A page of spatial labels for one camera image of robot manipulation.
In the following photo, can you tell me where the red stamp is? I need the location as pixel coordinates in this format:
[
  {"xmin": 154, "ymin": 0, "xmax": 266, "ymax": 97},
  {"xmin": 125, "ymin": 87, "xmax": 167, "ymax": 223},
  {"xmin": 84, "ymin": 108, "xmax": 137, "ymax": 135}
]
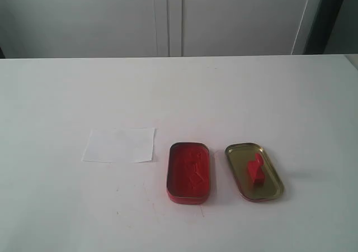
[{"xmin": 247, "ymin": 153, "xmax": 265, "ymax": 185}]

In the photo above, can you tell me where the white cabinet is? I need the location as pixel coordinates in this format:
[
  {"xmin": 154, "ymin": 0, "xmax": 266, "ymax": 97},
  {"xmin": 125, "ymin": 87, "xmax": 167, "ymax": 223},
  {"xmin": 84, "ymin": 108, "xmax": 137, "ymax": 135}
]
[{"xmin": 1, "ymin": 0, "xmax": 321, "ymax": 58}]

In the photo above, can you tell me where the red ink pad tin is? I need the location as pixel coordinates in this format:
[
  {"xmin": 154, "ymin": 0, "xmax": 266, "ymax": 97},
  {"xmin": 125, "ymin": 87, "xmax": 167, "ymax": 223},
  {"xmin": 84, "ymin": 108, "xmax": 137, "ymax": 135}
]
[{"xmin": 166, "ymin": 142, "xmax": 211, "ymax": 205}]

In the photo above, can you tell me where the white paper sheet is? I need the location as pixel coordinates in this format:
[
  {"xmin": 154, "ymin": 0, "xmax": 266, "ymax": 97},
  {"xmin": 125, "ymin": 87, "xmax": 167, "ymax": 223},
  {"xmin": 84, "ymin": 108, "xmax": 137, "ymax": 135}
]
[{"xmin": 82, "ymin": 128, "xmax": 155, "ymax": 163}]

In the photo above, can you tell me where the gold tin lid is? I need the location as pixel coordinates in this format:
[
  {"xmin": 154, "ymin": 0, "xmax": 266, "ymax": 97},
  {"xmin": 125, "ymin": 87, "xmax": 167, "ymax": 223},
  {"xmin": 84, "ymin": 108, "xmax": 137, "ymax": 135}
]
[{"xmin": 225, "ymin": 142, "xmax": 284, "ymax": 202}]

